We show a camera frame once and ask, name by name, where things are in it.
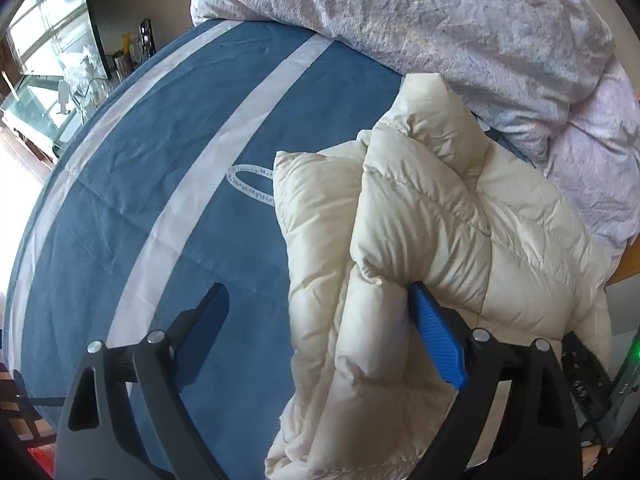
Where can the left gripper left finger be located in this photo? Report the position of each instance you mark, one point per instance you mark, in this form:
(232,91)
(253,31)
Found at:
(123,417)

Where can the cluttered bedside table items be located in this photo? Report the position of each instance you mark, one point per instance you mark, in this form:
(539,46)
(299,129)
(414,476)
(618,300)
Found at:
(125,60)

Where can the dark wooden chair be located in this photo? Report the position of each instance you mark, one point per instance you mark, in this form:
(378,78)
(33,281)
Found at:
(20,415)

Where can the cream quilted down jacket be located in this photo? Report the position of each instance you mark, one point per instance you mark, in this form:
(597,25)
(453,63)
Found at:
(423,196)

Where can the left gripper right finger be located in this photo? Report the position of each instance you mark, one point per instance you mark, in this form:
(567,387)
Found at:
(512,417)

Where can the window with frame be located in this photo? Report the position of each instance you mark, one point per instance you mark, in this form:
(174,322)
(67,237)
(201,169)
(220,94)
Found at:
(63,73)

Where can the lilac floral duvet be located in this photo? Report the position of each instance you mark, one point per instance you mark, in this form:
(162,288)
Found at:
(542,72)

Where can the blue striped bed sheet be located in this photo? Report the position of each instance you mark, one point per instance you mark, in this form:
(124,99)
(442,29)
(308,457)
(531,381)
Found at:
(165,192)

